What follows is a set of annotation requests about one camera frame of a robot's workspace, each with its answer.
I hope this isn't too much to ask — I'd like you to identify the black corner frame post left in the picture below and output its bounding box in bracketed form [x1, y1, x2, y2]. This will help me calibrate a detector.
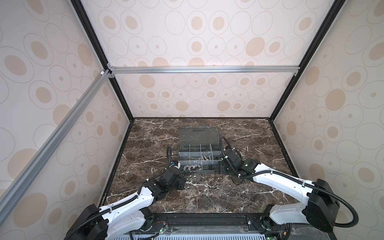
[70, 0, 135, 122]

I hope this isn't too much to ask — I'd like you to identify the pile of screws and nuts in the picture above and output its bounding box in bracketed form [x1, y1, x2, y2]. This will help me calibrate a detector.
[185, 174, 198, 191]

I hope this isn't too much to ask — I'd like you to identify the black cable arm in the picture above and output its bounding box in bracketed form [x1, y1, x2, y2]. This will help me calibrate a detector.
[218, 136, 360, 229]
[63, 145, 174, 240]

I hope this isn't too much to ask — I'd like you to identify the black corner frame post right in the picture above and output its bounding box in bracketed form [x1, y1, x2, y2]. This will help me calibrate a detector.
[270, 0, 346, 123]

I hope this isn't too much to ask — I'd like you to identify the clear plastic compartment box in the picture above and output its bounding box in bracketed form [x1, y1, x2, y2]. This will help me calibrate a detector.
[178, 127, 222, 174]

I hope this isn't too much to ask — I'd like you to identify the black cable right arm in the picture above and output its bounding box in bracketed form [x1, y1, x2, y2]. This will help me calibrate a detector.
[218, 136, 360, 229]

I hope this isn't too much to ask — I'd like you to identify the silver aluminium crossbar rear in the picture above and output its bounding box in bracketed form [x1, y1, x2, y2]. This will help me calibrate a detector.
[111, 66, 300, 75]

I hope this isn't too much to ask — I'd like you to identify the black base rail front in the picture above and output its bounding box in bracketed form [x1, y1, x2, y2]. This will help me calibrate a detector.
[107, 211, 337, 240]

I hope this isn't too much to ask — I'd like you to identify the black corner frame post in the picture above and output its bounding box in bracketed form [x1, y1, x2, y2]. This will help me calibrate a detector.
[270, 0, 346, 123]
[70, 0, 135, 122]

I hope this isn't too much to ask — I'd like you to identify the silver aluminium rail left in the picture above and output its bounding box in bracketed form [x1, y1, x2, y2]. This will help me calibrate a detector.
[1, 69, 111, 225]

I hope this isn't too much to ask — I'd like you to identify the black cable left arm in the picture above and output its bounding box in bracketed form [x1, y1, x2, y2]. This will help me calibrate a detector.
[63, 145, 174, 240]

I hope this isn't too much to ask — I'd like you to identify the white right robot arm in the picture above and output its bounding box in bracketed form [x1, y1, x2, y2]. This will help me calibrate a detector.
[221, 147, 340, 233]

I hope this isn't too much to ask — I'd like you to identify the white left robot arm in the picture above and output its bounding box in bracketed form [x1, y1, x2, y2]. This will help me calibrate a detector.
[65, 162, 186, 240]

